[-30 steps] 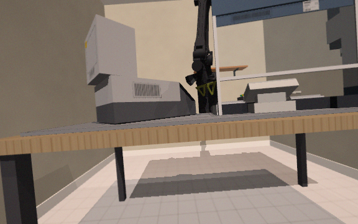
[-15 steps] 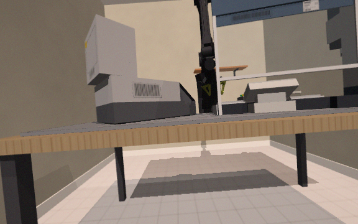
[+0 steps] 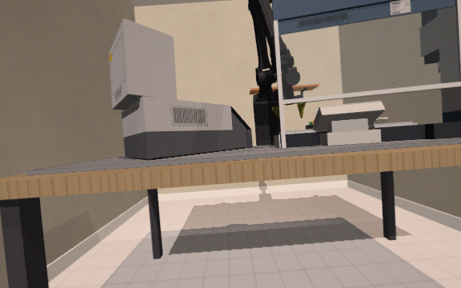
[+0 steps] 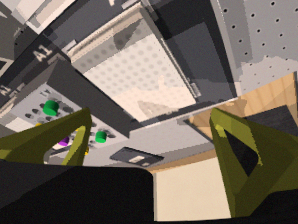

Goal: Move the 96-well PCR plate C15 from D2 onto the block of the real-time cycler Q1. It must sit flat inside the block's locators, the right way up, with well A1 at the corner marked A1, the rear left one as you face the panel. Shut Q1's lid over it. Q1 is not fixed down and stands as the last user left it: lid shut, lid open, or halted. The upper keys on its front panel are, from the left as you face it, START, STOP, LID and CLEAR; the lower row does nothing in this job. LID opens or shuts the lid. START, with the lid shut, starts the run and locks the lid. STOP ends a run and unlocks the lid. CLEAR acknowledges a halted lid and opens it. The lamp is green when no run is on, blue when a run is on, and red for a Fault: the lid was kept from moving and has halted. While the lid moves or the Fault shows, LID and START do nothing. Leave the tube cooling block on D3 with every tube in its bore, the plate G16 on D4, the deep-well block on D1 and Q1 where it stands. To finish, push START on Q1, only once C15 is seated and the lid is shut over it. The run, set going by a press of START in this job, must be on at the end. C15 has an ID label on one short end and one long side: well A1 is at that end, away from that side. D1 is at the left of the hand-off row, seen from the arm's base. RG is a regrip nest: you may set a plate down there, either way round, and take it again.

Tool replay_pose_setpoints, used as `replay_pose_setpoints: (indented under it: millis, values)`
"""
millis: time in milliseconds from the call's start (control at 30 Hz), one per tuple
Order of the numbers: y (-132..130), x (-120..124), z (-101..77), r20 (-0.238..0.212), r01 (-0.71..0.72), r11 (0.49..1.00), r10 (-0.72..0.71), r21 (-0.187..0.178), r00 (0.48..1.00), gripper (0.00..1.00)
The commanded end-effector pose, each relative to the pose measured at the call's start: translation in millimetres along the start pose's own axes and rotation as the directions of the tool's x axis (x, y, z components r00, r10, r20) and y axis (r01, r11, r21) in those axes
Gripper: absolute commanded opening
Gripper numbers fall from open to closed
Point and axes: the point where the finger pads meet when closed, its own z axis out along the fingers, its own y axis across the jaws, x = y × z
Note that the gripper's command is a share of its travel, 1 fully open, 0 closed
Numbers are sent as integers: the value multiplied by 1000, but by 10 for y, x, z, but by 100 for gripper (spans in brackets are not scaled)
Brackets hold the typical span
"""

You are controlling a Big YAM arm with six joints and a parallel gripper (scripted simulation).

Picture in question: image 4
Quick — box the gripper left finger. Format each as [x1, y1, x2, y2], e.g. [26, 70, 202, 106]
[0, 107, 92, 166]

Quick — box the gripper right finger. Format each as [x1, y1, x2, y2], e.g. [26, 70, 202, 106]
[209, 107, 298, 217]

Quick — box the white well plate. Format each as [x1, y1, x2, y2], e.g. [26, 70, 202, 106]
[67, 1, 196, 121]
[0, 94, 65, 149]

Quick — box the grey rack with round holes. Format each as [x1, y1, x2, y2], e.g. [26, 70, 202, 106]
[9, 59, 131, 151]

